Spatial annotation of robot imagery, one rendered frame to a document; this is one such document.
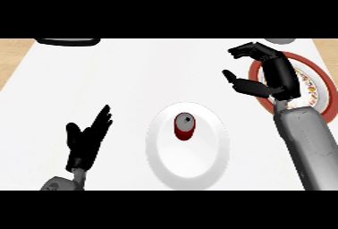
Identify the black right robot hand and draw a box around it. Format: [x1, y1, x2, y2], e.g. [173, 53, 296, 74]
[220, 41, 304, 101]

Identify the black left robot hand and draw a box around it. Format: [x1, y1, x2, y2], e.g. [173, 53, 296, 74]
[65, 104, 115, 174]

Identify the red rimmed patterned plate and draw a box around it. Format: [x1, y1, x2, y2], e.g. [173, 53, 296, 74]
[247, 50, 338, 123]

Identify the red can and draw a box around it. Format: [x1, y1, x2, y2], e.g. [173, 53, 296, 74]
[173, 112, 197, 141]

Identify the white plate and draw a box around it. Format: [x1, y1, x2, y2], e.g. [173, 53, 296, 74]
[145, 101, 232, 191]

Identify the grey round object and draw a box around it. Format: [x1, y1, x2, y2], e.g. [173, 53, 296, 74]
[263, 38, 297, 46]

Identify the white placemat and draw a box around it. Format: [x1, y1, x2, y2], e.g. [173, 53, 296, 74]
[0, 38, 338, 191]

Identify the black rimmed object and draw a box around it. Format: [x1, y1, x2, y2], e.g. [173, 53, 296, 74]
[34, 38, 102, 47]

